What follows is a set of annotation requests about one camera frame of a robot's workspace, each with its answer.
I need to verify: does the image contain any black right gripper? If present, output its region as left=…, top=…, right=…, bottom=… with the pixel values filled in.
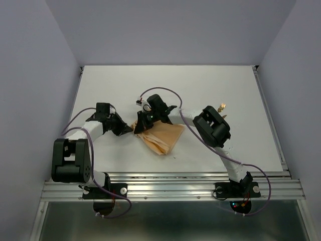
left=134, top=110, right=159, bottom=135

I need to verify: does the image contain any peach cloth napkin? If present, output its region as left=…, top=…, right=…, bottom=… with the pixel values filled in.
left=133, top=121, right=185, bottom=155

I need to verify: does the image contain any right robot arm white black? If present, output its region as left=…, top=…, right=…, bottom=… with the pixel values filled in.
left=134, top=94, right=253, bottom=196

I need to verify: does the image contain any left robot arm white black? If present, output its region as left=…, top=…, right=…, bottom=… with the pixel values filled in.
left=51, top=102, right=133, bottom=198

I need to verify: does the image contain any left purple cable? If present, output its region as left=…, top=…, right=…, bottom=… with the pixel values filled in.
left=61, top=107, right=132, bottom=218

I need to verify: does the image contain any purple cable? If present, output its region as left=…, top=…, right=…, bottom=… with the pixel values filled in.
left=61, top=107, right=132, bottom=218
left=135, top=87, right=272, bottom=218

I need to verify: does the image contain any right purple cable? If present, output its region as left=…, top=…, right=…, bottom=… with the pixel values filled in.
left=135, top=87, right=272, bottom=218

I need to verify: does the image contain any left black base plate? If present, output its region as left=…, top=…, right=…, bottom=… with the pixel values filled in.
left=82, top=183, right=128, bottom=200

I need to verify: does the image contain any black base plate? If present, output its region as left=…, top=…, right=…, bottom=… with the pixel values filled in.
left=82, top=183, right=128, bottom=200
left=213, top=182, right=261, bottom=199

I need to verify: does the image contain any gold fork black handle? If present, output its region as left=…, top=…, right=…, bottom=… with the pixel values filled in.
left=217, top=103, right=226, bottom=113

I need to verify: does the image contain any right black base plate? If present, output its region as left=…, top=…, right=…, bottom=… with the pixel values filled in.
left=213, top=182, right=261, bottom=199

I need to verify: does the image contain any aluminium rail frame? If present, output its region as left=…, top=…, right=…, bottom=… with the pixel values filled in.
left=31, top=65, right=315, bottom=240

